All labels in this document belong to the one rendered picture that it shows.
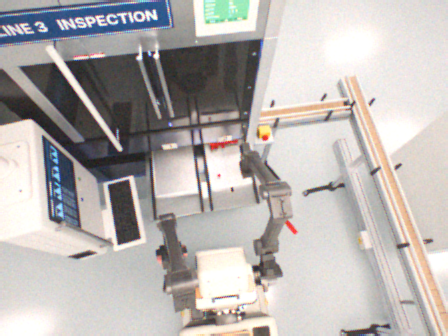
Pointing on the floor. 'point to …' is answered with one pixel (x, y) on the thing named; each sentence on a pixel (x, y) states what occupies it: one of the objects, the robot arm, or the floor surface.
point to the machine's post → (265, 65)
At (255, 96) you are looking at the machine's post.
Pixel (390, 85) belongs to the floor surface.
